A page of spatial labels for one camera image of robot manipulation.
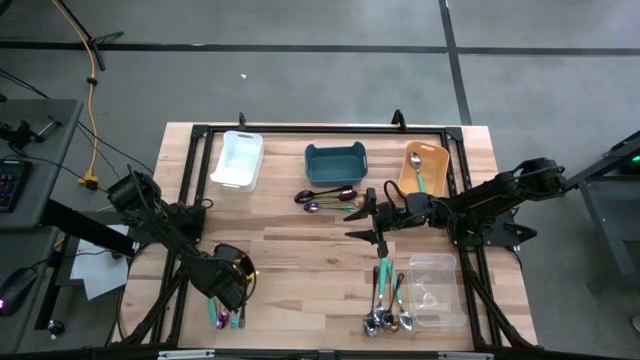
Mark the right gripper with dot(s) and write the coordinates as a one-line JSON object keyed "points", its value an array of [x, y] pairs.
{"points": [[383, 248]]}

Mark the white plastic bin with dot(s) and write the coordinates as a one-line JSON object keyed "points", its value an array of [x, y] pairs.
{"points": [[237, 160]]}

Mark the black computer mouse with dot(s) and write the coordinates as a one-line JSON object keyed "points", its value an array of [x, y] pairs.
{"points": [[17, 290]]}

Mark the black frame bracket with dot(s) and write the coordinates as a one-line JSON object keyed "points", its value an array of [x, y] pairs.
{"points": [[398, 119], [242, 120]]}

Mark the black clamp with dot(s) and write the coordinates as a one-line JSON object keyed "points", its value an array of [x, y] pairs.
{"points": [[20, 134]]}

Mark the grey side table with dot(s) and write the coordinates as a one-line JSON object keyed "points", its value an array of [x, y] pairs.
{"points": [[50, 165]]}

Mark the black bar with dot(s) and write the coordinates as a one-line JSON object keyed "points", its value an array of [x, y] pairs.
{"points": [[80, 225]]}

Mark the black metal table frame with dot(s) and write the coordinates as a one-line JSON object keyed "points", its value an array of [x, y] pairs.
{"points": [[325, 129]]}

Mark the white paper sheet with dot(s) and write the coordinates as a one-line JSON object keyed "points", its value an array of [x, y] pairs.
{"points": [[100, 272]]}

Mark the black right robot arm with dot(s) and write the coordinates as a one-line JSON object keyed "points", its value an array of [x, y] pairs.
{"points": [[490, 197]]}

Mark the grey desk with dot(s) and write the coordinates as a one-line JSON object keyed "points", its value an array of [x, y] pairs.
{"points": [[20, 332]]}

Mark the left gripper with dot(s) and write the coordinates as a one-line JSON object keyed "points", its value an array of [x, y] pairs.
{"points": [[220, 282]]}

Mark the orange plastic bin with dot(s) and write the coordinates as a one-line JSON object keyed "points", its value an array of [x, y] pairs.
{"points": [[435, 170]]}

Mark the clear plastic bin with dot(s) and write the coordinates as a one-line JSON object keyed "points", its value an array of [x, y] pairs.
{"points": [[440, 290]]}

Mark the grey metal cart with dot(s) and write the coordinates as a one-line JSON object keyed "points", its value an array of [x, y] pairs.
{"points": [[600, 200]]}

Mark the black keyboard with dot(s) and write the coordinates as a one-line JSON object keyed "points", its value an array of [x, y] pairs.
{"points": [[10, 185]]}

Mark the black tripod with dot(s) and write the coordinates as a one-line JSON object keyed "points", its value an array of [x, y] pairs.
{"points": [[95, 42]]}

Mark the person's shoe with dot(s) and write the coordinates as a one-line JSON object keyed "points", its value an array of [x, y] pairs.
{"points": [[636, 324]]}

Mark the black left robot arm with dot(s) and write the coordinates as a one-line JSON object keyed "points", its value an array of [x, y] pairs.
{"points": [[165, 225]]}

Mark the black knob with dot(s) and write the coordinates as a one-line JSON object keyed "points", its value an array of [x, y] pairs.
{"points": [[55, 327]]}

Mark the dark teal plastic bin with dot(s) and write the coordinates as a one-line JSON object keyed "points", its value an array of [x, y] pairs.
{"points": [[335, 165]]}

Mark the silver metal bracket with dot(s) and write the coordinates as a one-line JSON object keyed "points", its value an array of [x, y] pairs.
{"points": [[185, 355], [465, 356]]}

